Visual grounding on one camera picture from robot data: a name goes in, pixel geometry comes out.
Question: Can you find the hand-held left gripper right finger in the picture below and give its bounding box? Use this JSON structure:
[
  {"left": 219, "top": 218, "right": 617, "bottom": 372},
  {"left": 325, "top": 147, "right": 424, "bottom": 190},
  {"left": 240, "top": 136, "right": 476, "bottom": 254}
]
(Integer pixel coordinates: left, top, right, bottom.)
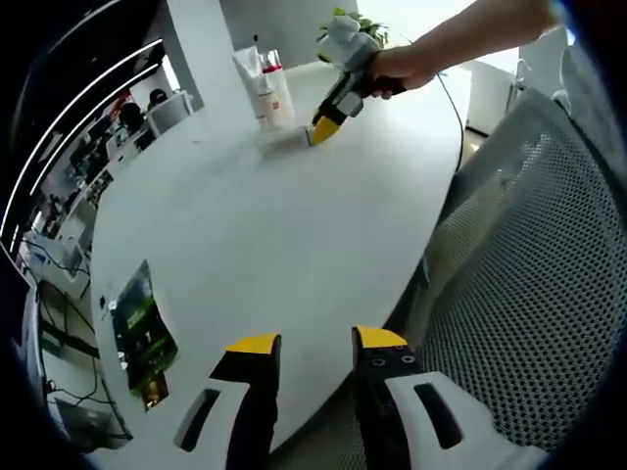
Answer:
[{"left": 351, "top": 325, "right": 491, "bottom": 470}]

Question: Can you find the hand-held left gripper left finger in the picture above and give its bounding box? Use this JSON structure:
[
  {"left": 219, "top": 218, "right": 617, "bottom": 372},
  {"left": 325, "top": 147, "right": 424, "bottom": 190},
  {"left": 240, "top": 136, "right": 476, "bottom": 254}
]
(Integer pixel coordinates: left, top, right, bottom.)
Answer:
[{"left": 173, "top": 333, "right": 283, "bottom": 470}]

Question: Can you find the red band skincare bottle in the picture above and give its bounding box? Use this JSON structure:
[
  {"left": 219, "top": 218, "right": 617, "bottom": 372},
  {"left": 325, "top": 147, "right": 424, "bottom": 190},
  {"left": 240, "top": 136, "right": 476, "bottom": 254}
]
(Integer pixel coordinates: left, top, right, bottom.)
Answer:
[{"left": 262, "top": 48, "right": 296, "bottom": 131}]

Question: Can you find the white skincare tube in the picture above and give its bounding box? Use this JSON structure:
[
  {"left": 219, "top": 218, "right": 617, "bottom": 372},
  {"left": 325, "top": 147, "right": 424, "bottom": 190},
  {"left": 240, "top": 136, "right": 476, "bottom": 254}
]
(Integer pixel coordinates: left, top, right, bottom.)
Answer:
[{"left": 231, "top": 46, "right": 278, "bottom": 134}]

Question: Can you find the person's right hand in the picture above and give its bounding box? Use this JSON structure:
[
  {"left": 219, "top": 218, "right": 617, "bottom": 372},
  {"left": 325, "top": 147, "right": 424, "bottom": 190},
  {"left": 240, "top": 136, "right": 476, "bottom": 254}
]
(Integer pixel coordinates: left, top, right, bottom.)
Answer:
[{"left": 366, "top": 43, "right": 438, "bottom": 102}]

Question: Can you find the green potted plant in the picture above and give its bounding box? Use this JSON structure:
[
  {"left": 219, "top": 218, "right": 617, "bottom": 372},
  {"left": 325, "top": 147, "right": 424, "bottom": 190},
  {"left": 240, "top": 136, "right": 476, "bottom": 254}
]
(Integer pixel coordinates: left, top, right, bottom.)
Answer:
[{"left": 316, "top": 7, "right": 392, "bottom": 50}]

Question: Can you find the green snack packet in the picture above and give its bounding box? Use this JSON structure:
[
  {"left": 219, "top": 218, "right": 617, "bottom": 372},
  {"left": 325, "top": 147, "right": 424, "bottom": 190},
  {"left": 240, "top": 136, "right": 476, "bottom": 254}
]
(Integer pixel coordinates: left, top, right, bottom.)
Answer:
[{"left": 111, "top": 258, "right": 179, "bottom": 411}]

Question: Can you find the grey mesh office chair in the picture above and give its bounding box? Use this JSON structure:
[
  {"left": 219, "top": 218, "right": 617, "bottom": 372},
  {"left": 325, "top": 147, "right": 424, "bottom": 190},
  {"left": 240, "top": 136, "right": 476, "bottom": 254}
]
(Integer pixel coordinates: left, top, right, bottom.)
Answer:
[{"left": 401, "top": 87, "right": 627, "bottom": 470}]

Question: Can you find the thin black cable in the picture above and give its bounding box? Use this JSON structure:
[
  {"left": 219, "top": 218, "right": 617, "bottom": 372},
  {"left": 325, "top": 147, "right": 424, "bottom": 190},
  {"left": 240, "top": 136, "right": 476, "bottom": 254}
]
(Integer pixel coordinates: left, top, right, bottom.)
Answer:
[{"left": 437, "top": 71, "right": 465, "bottom": 175}]

